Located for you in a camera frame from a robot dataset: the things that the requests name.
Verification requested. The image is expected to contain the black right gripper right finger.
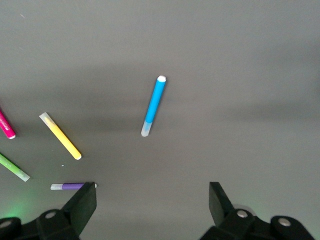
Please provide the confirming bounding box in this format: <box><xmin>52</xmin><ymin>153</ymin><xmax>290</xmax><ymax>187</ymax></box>
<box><xmin>199</xmin><ymin>181</ymin><xmax>316</xmax><ymax>240</ymax></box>

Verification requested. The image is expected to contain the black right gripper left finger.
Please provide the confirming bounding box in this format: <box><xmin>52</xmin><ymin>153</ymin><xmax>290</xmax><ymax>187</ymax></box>
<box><xmin>0</xmin><ymin>181</ymin><xmax>97</xmax><ymax>240</ymax></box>

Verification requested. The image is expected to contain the pink marker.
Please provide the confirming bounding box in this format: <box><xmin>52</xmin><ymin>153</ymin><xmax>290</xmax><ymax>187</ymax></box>
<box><xmin>0</xmin><ymin>108</ymin><xmax>17</xmax><ymax>140</ymax></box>

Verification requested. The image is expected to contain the purple marker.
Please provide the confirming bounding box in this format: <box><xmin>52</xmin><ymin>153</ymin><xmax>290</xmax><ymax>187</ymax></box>
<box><xmin>50</xmin><ymin>182</ymin><xmax>98</xmax><ymax>191</ymax></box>

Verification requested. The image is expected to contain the yellow marker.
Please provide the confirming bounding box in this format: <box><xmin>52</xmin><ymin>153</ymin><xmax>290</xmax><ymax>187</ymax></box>
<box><xmin>38</xmin><ymin>112</ymin><xmax>83</xmax><ymax>161</ymax></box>

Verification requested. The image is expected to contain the green marker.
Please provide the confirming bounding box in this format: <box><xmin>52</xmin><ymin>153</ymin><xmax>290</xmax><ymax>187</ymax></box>
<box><xmin>0</xmin><ymin>152</ymin><xmax>31</xmax><ymax>183</ymax></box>

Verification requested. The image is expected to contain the blue marker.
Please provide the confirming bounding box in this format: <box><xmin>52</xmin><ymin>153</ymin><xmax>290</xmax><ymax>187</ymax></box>
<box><xmin>140</xmin><ymin>75</ymin><xmax>168</xmax><ymax>138</ymax></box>

